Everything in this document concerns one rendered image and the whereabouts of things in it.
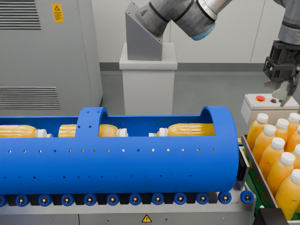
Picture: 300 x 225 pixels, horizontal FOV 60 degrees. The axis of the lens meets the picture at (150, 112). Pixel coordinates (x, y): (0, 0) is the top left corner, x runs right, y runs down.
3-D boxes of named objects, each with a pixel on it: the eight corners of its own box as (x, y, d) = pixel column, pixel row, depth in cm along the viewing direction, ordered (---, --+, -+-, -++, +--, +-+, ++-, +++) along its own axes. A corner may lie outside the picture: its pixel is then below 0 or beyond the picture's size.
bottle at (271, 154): (259, 170, 105) (271, 135, 94) (276, 180, 101) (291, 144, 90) (251, 181, 101) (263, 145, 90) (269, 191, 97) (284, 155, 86)
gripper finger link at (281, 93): (267, 106, 86) (272, 79, 83) (284, 106, 86) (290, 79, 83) (271, 110, 83) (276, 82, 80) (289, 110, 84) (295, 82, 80)
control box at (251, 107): (240, 112, 121) (244, 93, 115) (282, 111, 122) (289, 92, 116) (247, 125, 113) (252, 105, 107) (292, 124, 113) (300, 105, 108)
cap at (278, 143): (273, 139, 92) (275, 135, 91) (285, 144, 90) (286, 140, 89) (269, 145, 90) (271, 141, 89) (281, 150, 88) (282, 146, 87)
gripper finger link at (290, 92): (281, 92, 85) (287, 66, 81) (287, 92, 85) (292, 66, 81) (289, 97, 80) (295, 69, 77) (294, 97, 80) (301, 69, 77)
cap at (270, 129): (266, 135, 94) (268, 131, 93) (261, 128, 98) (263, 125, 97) (277, 135, 95) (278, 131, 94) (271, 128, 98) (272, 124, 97)
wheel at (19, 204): (19, 190, 87) (16, 192, 85) (32, 194, 87) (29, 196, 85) (15, 203, 87) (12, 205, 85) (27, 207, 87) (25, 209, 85)
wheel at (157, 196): (153, 189, 88) (153, 190, 86) (165, 193, 88) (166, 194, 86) (149, 202, 88) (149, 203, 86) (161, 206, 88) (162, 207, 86)
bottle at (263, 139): (252, 173, 104) (264, 138, 93) (245, 160, 109) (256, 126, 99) (269, 172, 104) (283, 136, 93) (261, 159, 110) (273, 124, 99)
